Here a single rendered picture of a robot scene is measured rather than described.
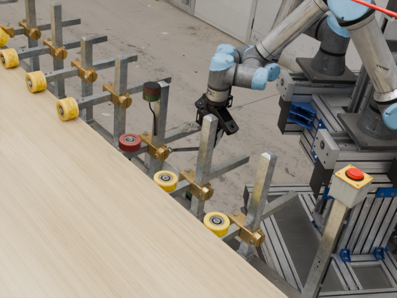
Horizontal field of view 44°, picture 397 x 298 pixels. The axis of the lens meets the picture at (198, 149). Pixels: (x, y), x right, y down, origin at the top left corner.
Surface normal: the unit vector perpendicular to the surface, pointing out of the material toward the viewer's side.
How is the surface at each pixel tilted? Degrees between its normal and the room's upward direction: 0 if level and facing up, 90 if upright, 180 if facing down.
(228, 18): 91
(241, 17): 91
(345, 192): 90
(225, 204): 0
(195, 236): 0
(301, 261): 0
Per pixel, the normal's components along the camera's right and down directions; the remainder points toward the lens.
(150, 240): 0.11, -0.82
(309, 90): 0.16, 0.58
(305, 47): -0.77, 0.29
